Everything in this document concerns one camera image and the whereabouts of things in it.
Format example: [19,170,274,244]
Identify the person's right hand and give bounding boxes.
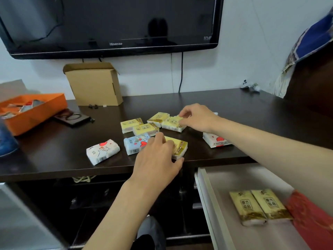
[178,103,222,134]

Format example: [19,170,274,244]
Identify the person's left hand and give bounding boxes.
[127,132,185,192]

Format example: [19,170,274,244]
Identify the blue tissue packet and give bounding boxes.
[123,133,151,156]

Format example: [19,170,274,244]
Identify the yellow tissue pack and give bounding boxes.
[163,136,188,160]
[229,190,268,227]
[120,118,144,134]
[251,189,293,223]
[161,116,187,133]
[147,112,170,128]
[133,123,160,137]

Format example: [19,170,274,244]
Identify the white drawer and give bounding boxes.
[194,164,333,250]

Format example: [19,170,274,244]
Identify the red floral tissue box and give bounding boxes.
[285,190,333,250]

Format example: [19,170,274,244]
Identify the person's right forearm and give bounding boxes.
[212,116,333,218]

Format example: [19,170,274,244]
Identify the person's left forearm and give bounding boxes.
[82,179,158,250]

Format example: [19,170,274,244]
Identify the person's grey shoe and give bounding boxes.
[136,215,167,250]

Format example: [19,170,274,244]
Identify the person's black trousers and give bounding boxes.
[130,233,156,250]

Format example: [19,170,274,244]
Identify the small open cardboard box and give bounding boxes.
[63,62,123,107]

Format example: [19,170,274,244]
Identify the orange tray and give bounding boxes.
[0,93,68,136]

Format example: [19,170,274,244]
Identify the white game controller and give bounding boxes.
[240,79,261,92]

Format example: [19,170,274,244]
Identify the dark wooden television stand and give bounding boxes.
[0,87,333,250]

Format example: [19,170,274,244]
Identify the brown wooden cabinet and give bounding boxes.
[283,44,333,120]

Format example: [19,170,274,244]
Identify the grey foil packet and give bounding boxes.
[19,99,45,112]

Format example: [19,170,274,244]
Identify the black flat television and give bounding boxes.
[0,0,225,60]

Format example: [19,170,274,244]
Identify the blue fringed cloth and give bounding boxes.
[272,7,333,99]

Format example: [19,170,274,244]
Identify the frosted glass cabinet door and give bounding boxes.
[0,182,66,250]

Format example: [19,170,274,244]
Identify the flat brown cardboard sheet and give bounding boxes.
[0,79,34,102]

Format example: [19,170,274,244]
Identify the black television power cable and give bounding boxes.
[178,51,184,93]

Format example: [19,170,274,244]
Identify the beige coiled rope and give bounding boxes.
[72,175,97,183]

